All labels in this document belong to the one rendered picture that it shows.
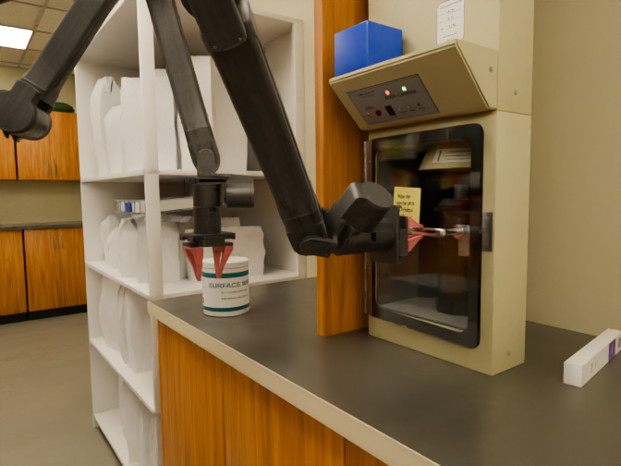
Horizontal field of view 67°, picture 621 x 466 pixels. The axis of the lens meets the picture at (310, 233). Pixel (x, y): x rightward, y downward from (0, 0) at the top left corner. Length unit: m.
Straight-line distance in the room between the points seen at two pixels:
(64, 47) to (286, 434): 0.86
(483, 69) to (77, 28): 0.77
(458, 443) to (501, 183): 0.44
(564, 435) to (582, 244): 0.62
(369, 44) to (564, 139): 0.57
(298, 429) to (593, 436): 0.48
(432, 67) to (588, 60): 0.53
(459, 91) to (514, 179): 0.19
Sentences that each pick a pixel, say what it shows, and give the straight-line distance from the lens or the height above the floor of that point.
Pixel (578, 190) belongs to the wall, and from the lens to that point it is 1.29.
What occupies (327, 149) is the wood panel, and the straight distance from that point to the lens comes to 1.08.
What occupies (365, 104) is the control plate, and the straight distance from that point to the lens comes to 1.01.
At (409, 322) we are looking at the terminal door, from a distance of 1.01.
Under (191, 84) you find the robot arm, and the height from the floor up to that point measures 1.50.
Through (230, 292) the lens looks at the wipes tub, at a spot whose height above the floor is 1.01.
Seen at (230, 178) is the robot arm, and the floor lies 1.30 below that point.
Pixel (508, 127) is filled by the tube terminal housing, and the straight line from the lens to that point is 0.92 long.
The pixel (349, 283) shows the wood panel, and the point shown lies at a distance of 1.14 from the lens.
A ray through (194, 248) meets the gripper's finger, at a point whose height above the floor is 1.16.
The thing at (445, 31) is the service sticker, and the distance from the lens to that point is 0.99.
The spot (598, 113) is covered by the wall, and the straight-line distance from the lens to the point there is 1.29.
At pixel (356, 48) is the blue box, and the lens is 0.99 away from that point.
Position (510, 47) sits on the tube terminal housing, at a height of 1.52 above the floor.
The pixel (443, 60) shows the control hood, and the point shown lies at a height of 1.49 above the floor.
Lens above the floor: 1.27
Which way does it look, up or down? 5 degrees down
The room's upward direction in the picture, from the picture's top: 1 degrees counter-clockwise
